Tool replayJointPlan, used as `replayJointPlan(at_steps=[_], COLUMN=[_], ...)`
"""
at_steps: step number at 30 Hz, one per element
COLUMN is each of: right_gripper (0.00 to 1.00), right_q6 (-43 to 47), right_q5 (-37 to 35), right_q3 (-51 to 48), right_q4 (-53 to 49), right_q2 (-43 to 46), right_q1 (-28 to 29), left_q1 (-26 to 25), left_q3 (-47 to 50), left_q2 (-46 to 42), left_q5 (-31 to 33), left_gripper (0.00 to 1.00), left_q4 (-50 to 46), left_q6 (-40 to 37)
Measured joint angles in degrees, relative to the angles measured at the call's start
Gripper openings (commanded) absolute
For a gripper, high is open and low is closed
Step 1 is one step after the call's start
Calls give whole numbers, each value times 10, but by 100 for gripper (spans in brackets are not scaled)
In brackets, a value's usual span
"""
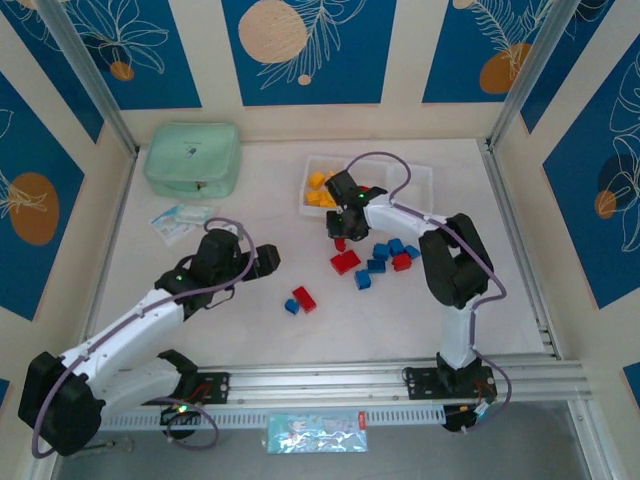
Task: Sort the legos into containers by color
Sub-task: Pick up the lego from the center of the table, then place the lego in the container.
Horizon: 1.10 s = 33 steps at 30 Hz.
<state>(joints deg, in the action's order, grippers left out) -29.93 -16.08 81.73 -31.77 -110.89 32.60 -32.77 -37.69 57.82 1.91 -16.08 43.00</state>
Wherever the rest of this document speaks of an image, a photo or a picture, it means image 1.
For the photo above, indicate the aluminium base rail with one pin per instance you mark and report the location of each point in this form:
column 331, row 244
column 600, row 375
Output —
column 325, row 377

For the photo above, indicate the white divided plastic container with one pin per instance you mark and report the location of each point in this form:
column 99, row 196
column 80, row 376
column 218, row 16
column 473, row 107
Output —
column 415, row 182

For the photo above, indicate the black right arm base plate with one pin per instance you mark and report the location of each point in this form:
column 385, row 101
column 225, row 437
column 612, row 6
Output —
column 420, row 382

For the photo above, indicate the small red lego brick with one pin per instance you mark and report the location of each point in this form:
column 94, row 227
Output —
column 401, row 262
column 341, row 245

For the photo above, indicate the white blue sachet packet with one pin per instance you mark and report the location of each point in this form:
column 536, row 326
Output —
column 169, row 227
column 196, row 212

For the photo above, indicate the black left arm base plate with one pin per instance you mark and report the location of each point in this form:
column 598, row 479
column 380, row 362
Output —
column 215, row 387

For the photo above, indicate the aluminium side rail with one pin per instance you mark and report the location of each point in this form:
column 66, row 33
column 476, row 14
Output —
column 520, row 250

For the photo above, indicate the mint green zipper pouch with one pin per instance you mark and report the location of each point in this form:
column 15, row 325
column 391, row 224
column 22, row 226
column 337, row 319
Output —
column 192, row 157

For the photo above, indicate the yellow lego brick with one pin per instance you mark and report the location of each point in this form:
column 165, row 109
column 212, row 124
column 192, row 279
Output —
column 316, row 179
column 330, row 175
column 313, row 198
column 327, row 201

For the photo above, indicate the aluminium frame post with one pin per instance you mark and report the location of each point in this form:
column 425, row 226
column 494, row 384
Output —
column 535, row 70
column 85, row 75

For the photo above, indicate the long red lego brick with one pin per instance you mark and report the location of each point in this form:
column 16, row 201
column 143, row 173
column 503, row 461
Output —
column 345, row 261
column 304, row 300

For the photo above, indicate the colourful printed plastic packet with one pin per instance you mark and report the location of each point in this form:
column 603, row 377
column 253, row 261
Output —
column 317, row 432

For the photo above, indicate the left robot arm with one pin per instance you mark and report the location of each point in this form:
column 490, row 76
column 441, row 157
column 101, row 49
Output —
column 125, row 325

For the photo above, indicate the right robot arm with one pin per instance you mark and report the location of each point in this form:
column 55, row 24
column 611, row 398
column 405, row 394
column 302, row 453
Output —
column 455, row 330

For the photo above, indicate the blue lego brick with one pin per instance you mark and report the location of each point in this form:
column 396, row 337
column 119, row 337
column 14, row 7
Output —
column 396, row 246
column 381, row 250
column 292, row 306
column 376, row 265
column 412, row 252
column 362, row 280

